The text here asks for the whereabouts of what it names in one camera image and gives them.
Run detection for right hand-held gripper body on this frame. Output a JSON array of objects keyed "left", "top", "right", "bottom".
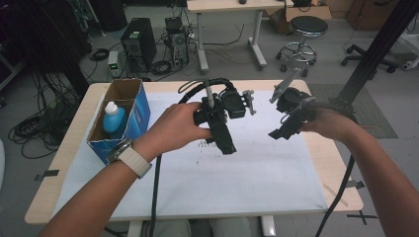
[{"left": 268, "top": 67, "right": 317, "bottom": 130}]

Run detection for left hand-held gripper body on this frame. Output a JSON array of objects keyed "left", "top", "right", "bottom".
[{"left": 193, "top": 80, "right": 257, "bottom": 129}]

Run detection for blue cardboard box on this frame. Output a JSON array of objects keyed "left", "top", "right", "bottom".
[{"left": 86, "top": 78, "right": 152, "bottom": 166}]

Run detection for blue bottle with white cap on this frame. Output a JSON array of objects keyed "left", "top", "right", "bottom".
[{"left": 102, "top": 101, "right": 126, "bottom": 134}]

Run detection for person's right hand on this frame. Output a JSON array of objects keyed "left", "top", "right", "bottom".
[{"left": 297, "top": 107, "right": 359, "bottom": 142}]

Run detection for person's left hand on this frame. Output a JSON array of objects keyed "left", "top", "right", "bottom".
[{"left": 132, "top": 102, "right": 212, "bottom": 163}]

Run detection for grey floor mat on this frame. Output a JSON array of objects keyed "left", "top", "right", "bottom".
[{"left": 307, "top": 83, "right": 399, "bottom": 139}]

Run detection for black round stool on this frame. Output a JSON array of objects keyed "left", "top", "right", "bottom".
[{"left": 276, "top": 15, "right": 329, "bottom": 79}]

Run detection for black office chair base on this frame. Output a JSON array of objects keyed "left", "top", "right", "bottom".
[{"left": 340, "top": 43, "right": 399, "bottom": 74}]

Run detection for open computer case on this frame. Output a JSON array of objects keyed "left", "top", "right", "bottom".
[{"left": 164, "top": 17, "right": 191, "bottom": 67}]

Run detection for brown cardboard box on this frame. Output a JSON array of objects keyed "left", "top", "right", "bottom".
[{"left": 270, "top": 4, "right": 333, "bottom": 36}]

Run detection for white table leg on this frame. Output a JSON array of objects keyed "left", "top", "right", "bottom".
[
  {"left": 260, "top": 215, "right": 277, "bottom": 237},
  {"left": 127, "top": 220, "right": 143, "bottom": 237}
]

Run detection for white desk with wooden top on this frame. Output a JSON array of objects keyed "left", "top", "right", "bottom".
[{"left": 186, "top": 0, "right": 294, "bottom": 74}]

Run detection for black computer tower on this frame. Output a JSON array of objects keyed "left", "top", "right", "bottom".
[{"left": 120, "top": 17, "right": 158, "bottom": 73}]

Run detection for brown wooden cabinet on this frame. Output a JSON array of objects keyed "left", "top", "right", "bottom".
[{"left": 345, "top": 0, "right": 401, "bottom": 33}]

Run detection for grey power supply unit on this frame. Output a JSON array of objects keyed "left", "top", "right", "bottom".
[{"left": 108, "top": 50, "right": 121, "bottom": 79}]

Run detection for black floor tape strip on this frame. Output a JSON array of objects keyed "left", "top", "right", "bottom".
[{"left": 34, "top": 169, "right": 60, "bottom": 182}]

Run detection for right hand-held gripper black cable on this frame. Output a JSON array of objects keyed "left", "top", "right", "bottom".
[{"left": 314, "top": 101, "right": 359, "bottom": 237}]

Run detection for hand-held gripper black cable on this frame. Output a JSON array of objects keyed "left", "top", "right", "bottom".
[
  {"left": 149, "top": 77, "right": 235, "bottom": 237},
  {"left": 314, "top": 101, "right": 359, "bottom": 237}
]

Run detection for coiled black cable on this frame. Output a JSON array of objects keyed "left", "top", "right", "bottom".
[
  {"left": 88, "top": 47, "right": 111, "bottom": 62},
  {"left": 150, "top": 59, "right": 173, "bottom": 75}
]

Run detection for left hand-held gripper black cable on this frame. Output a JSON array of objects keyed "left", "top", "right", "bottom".
[{"left": 149, "top": 77, "right": 235, "bottom": 237}]

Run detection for beige strap wristwatch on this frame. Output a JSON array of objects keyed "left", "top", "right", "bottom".
[{"left": 107, "top": 137, "right": 153, "bottom": 180}]

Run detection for black metal post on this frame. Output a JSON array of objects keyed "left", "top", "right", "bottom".
[{"left": 334, "top": 0, "right": 419, "bottom": 115}]

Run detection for bundle of black floor cables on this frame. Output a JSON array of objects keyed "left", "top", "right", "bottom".
[{"left": 8, "top": 72, "right": 83, "bottom": 160}]

